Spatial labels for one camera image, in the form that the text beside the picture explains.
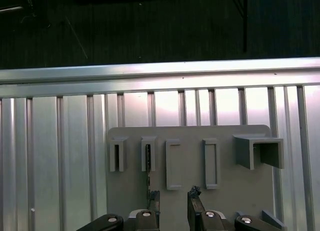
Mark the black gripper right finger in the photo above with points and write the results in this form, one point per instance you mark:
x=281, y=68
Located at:
x=197, y=218

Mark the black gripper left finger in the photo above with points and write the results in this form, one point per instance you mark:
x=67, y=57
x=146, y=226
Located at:
x=150, y=221

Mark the grey parts rack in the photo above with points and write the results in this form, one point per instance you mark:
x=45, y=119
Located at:
x=187, y=166

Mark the green RAM stick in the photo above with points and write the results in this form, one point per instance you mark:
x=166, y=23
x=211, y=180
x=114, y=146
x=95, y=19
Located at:
x=149, y=161

